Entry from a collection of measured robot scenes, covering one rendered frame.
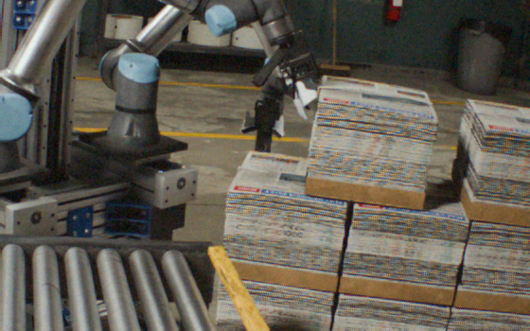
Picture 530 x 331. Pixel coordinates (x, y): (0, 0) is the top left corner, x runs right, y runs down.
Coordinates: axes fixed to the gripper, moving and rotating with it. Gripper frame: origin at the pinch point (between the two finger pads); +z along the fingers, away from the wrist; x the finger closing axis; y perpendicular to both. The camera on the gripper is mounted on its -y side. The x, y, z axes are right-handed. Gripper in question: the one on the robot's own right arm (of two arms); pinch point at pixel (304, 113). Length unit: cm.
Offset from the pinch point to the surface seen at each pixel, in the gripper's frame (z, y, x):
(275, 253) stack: 25.9, -16.6, -18.8
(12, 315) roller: -3, -44, -95
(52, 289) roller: -1, -42, -82
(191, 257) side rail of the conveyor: 10, -25, -53
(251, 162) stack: 8.0, -18.6, 6.4
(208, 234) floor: 66, -85, 166
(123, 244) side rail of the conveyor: 2, -36, -56
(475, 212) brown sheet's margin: 33.2, 31.8, -19.5
